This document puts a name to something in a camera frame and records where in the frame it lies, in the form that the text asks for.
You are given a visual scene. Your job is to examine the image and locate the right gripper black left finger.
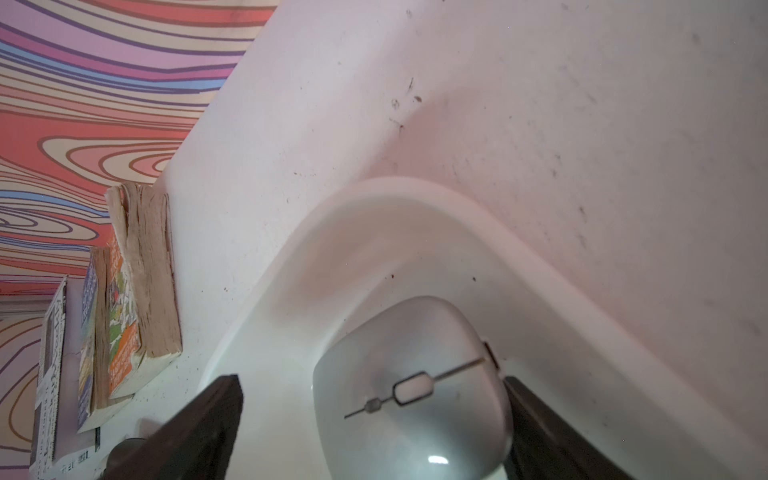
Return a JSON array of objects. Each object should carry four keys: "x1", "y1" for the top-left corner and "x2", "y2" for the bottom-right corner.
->
[{"x1": 104, "y1": 375, "x2": 244, "y2": 480}]

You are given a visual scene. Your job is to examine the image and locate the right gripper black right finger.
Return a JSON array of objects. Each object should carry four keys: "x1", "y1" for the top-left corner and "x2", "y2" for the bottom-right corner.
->
[{"x1": 503, "y1": 376, "x2": 630, "y2": 480}]

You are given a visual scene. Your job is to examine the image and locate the silver wireless mouse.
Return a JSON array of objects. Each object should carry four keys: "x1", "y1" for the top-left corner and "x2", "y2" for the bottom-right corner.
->
[{"x1": 313, "y1": 296, "x2": 513, "y2": 479}]

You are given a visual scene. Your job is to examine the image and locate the white storage tray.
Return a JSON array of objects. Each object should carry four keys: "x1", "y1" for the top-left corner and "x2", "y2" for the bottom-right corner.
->
[{"x1": 204, "y1": 178, "x2": 767, "y2": 479}]

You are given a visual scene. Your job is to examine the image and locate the blue 91-storey treehouse book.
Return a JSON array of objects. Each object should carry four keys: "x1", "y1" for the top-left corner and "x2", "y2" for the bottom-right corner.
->
[{"x1": 77, "y1": 247, "x2": 133, "y2": 433}]

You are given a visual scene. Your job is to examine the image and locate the orange 13-storey treehouse book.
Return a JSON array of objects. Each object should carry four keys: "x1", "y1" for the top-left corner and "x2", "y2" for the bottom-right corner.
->
[{"x1": 105, "y1": 182, "x2": 183, "y2": 399}]

